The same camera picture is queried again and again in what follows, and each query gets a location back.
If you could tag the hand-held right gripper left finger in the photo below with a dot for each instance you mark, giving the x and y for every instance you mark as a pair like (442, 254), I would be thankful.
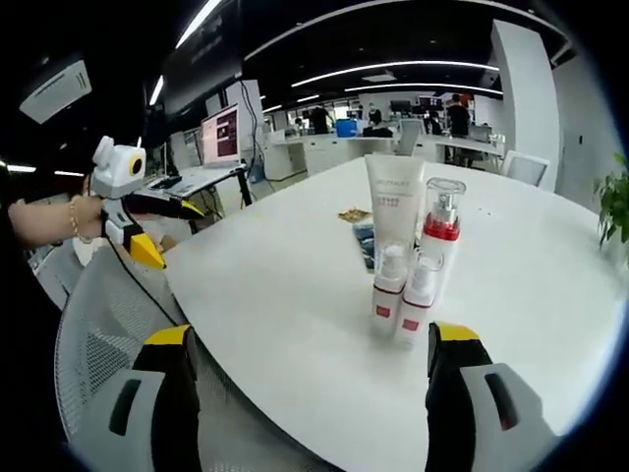
(147, 423)

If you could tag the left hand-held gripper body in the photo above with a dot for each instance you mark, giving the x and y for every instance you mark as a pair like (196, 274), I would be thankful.
(115, 172)

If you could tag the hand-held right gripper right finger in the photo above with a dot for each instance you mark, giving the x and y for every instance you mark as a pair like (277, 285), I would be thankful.
(467, 423)

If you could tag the small white skincare spray bottle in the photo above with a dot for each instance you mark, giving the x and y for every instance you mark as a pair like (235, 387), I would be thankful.
(388, 305)
(417, 314)

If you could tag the large red-collared skincare bottle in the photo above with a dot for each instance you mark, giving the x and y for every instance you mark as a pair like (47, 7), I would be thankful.
(442, 251)

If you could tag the gold foil skincare sachet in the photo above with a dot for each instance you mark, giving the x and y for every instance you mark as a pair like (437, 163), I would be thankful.
(354, 214)

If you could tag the white skincare tube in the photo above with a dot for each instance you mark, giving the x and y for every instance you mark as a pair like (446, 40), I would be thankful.
(393, 196)

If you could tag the blue storage bin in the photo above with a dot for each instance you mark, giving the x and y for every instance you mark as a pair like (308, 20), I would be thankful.
(346, 129)

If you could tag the person's left hand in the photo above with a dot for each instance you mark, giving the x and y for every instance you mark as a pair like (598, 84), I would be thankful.
(92, 218)

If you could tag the grey mesh office chair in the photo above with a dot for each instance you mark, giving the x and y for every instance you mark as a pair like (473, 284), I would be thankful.
(98, 319)

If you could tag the white ceiling air conditioner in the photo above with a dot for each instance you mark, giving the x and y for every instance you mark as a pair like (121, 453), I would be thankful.
(56, 91)

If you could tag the black hanging display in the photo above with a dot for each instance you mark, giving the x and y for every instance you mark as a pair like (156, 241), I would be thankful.
(201, 59)

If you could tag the white office desk row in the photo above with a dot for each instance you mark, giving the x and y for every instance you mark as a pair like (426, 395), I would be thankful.
(319, 152)

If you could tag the long ceiling light strip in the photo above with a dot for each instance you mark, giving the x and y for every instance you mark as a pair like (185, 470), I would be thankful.
(422, 87)
(196, 24)
(393, 69)

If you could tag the green potted plant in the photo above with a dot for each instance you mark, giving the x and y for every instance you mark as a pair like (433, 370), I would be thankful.
(614, 206)

